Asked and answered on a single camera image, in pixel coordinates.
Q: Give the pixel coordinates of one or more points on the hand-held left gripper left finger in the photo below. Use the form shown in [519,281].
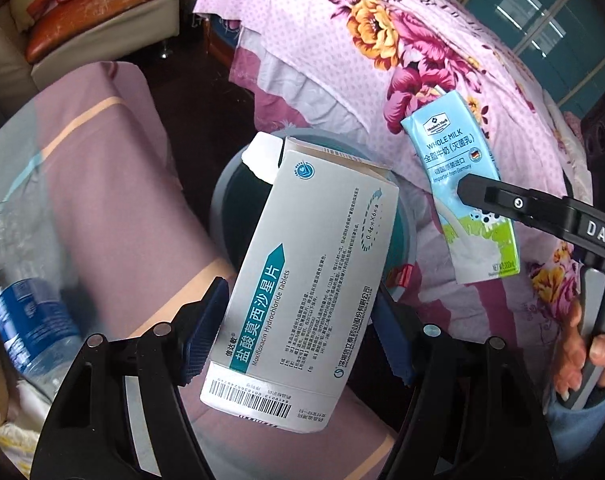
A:
[202,340]

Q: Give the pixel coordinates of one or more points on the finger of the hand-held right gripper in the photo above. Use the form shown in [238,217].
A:
[517,205]

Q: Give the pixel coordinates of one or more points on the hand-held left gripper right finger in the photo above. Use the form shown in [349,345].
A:
[395,340]

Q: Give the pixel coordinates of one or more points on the light blue milk carton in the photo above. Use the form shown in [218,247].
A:
[447,160]

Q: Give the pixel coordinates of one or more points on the white teal medicine box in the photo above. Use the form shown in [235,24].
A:
[307,260]

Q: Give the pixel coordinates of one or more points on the teal bin with grey rim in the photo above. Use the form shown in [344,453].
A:
[242,195]

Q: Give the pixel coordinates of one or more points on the clear plastic water bottle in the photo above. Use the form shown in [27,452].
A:
[27,310]

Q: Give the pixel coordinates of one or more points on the person's right forearm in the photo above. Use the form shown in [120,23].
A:
[582,435]

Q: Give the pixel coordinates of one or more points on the person's right hand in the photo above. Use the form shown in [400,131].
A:
[570,360]

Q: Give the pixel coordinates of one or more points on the small orange packet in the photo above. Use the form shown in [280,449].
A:
[406,276]

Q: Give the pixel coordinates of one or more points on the blue cabinet doors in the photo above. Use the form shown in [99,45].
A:
[547,15]

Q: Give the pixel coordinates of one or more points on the pink floral blanket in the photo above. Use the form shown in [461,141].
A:
[382,20]

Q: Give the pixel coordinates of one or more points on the white bed sheet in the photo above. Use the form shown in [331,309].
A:
[292,75]

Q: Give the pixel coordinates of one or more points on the cream sofa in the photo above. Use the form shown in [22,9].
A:
[147,15]

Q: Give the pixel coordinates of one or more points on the orange leather seat cushion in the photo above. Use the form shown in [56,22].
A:
[97,25]

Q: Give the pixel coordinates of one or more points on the cream pillow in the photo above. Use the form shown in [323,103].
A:
[27,0]

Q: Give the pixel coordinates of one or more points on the wooden bed frame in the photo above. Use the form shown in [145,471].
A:
[217,40]

